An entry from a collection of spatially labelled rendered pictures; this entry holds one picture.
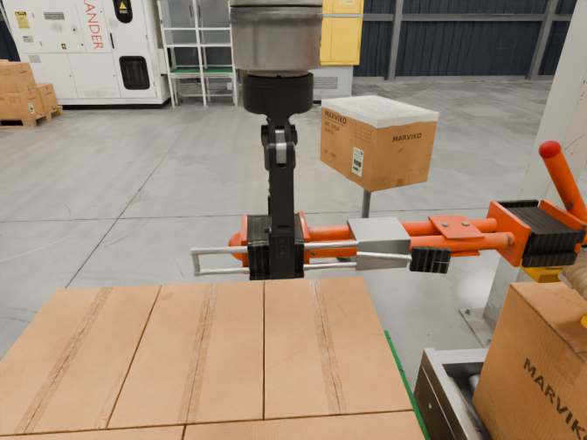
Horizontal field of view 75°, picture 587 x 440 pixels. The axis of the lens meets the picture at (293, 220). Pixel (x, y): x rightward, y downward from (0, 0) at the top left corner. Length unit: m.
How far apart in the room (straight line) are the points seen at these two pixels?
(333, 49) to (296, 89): 7.37
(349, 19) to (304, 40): 7.41
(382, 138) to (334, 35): 5.78
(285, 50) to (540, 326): 0.73
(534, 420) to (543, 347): 0.16
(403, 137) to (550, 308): 1.41
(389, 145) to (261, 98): 1.74
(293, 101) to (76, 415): 1.05
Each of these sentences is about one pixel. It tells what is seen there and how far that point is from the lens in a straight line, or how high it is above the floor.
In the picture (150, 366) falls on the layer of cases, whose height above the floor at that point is 0.54.
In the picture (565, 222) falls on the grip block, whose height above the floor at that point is 1.22.
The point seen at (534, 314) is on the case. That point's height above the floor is 0.94.
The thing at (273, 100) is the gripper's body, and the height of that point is 1.39.
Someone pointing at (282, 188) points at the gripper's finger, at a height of 1.31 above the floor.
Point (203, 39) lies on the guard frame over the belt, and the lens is 7.69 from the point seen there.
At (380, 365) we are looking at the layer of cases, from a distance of 1.25.
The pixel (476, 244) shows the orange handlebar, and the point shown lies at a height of 1.20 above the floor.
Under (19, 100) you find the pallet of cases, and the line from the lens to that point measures 7.21.
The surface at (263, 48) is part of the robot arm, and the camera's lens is 0.38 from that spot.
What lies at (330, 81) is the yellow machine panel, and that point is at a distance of 7.85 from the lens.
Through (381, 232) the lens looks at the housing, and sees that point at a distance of 0.50.
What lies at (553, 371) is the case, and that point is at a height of 0.87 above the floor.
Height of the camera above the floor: 1.46
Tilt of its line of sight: 28 degrees down
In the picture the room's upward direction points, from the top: straight up
